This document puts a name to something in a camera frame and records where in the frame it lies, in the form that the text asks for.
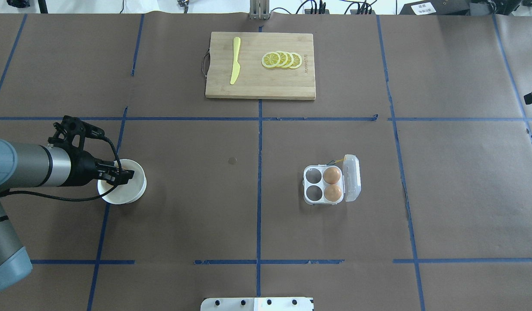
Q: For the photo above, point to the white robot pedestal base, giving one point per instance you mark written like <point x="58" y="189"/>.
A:
<point x="258" y="304"/>

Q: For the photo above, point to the white ceramic bowl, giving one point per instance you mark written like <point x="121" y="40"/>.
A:
<point x="133" y="189"/>

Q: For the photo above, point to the lemon slice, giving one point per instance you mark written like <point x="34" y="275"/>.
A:
<point x="283" y="57"/>
<point x="289" y="60"/>
<point x="271" y="60"/>

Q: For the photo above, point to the clear plastic egg carton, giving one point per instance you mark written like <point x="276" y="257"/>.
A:
<point x="350" y="182"/>

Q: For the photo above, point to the brown egg rear carton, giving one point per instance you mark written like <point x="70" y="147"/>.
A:
<point x="332" y="175"/>

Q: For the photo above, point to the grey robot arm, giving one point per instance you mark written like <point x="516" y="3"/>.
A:
<point x="26" y="166"/>

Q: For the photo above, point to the lemon slice top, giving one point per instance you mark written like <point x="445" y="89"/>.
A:
<point x="271" y="60"/>

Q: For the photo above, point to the yellow plastic knife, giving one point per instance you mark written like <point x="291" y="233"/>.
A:
<point x="235" y="65"/>

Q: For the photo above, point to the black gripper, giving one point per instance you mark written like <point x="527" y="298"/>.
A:
<point x="81" y="167"/>

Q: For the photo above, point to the brown egg carton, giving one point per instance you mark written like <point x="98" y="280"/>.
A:
<point x="332" y="175"/>
<point x="333" y="193"/>

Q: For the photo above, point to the lemon slice outermost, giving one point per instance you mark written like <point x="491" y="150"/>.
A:
<point x="296" y="61"/>

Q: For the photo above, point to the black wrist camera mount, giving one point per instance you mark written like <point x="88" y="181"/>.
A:
<point x="71" y="133"/>

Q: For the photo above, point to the bamboo cutting board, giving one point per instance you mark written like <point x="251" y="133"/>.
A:
<point x="256" y="81"/>

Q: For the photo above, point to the brown egg front carton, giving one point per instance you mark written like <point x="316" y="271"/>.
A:
<point x="333" y="193"/>

